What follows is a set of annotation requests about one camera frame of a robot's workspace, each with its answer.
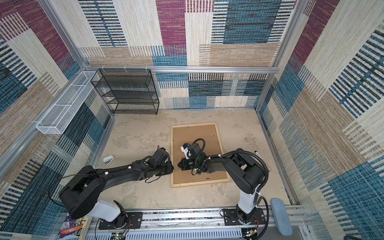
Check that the grey blue padded object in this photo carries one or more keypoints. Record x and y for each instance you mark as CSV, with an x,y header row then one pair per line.
x,y
281,217

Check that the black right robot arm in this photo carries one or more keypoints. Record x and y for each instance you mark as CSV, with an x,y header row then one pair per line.
x,y
248,171

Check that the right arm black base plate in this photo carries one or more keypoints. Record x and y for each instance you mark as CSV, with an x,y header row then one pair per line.
x,y
234,217

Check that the white wire mesh basket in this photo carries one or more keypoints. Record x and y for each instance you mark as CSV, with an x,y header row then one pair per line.
x,y
60,115

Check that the black wire mesh shelf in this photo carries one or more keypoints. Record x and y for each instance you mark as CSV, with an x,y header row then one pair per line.
x,y
127,91

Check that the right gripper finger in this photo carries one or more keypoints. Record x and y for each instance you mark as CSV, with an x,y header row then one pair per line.
x,y
181,168
182,164

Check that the light wooden picture frame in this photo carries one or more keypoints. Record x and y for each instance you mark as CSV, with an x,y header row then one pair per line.
x,y
172,184

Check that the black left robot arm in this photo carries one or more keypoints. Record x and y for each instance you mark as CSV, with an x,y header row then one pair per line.
x,y
81,195

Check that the colourful treehouse book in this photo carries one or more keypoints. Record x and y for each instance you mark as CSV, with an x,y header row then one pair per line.
x,y
71,229

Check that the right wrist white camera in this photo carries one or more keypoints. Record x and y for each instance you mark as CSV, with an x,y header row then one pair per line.
x,y
185,150

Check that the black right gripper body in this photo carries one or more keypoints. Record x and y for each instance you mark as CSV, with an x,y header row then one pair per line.
x,y
192,163

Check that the small white object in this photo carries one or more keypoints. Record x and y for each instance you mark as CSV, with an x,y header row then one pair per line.
x,y
108,159

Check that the brown cardboard backing board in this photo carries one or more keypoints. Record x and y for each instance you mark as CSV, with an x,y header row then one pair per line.
x,y
195,135

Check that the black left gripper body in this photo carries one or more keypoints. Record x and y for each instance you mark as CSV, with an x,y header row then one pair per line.
x,y
166,169

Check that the aluminium front rail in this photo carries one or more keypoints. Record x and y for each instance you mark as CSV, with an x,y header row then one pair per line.
x,y
186,224

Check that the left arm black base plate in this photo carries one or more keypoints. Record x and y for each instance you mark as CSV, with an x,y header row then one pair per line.
x,y
135,219

